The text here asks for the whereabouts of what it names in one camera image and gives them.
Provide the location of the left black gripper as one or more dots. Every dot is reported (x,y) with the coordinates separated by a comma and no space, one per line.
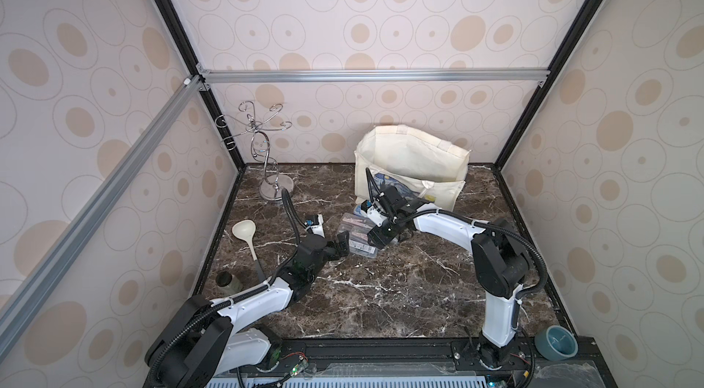
(345,245)

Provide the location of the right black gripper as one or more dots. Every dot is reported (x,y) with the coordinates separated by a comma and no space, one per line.
(377,232)

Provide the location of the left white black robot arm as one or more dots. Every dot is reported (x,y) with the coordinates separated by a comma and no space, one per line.
(206,338)

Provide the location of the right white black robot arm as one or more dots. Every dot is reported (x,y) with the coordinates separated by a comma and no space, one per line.
(507,266)

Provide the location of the clear case pink compass upper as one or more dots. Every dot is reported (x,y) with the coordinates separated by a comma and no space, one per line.
(356,221)

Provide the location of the cream canvas starry-night tote bag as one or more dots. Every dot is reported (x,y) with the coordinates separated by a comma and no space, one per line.
(433,168)

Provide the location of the teal ceramic cup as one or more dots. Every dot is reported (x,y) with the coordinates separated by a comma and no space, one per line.
(556,343)

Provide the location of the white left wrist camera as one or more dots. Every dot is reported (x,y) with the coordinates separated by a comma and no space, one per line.
(314,224)

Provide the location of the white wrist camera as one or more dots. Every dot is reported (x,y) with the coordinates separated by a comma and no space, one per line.
(314,224)
(373,213)

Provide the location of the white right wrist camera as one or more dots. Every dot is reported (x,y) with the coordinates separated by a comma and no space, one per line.
(373,213)

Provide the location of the cream spoon grey handle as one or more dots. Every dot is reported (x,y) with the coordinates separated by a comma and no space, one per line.
(245,231)

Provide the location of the chrome wire jewelry stand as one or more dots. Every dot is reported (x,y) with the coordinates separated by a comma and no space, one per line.
(260,144)

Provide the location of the horizontal aluminium rail back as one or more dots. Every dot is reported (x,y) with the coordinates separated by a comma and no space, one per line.
(330,76)

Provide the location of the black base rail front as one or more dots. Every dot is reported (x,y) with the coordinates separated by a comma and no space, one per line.
(421,362)

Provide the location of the aluminium rail left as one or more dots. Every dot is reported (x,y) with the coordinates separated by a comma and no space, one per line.
(37,288)

